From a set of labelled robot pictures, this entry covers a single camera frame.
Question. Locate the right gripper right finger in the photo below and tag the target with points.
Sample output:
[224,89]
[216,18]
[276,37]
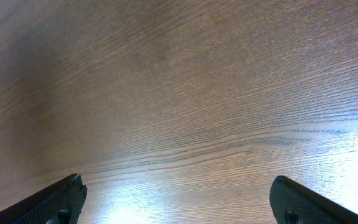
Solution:
[293,203]

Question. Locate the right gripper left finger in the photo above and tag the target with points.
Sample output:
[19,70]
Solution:
[58,203]

